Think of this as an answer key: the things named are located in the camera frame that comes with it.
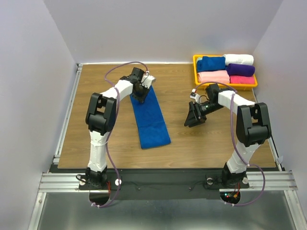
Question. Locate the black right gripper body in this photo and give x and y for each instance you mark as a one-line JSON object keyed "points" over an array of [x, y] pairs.
{"points": [[207, 108]]}

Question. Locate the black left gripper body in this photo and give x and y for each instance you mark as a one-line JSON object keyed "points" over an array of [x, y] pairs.
{"points": [[141, 94]]}

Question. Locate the blue microfibre towel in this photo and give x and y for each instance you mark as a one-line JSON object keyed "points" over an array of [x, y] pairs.
{"points": [[206, 63]]}

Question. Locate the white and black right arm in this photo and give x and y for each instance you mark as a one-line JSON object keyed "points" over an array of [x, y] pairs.
{"points": [[250, 125]]}

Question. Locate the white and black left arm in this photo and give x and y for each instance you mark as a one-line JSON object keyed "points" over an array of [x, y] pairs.
{"points": [[101, 117]]}

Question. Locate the rolled light pink towel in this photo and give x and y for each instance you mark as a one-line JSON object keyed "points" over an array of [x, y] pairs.
{"points": [[217, 76]]}

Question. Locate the yellow plastic tray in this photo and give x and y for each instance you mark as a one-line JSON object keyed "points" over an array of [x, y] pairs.
{"points": [[205, 84]]}

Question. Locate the rolled hot pink towel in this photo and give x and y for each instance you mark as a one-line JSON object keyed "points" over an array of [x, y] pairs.
{"points": [[235, 79]]}

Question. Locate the rolled purple towel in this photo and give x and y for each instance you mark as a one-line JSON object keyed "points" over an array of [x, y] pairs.
{"points": [[240, 70]]}

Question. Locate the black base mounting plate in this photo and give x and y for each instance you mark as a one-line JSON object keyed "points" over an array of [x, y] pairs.
{"points": [[160, 184]]}

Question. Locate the rolled white towel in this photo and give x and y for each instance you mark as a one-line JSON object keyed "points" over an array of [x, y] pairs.
{"points": [[244, 59]]}

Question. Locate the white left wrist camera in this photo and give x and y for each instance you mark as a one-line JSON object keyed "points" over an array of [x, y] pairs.
{"points": [[147, 81]]}

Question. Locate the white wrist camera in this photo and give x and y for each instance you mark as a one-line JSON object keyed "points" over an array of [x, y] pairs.
{"points": [[147, 81], [195, 96]]}

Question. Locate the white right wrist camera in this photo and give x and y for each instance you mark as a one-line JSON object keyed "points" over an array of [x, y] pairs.
{"points": [[195, 96]]}

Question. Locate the aluminium table frame rail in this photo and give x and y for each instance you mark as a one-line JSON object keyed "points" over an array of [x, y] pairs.
{"points": [[61, 205]]}

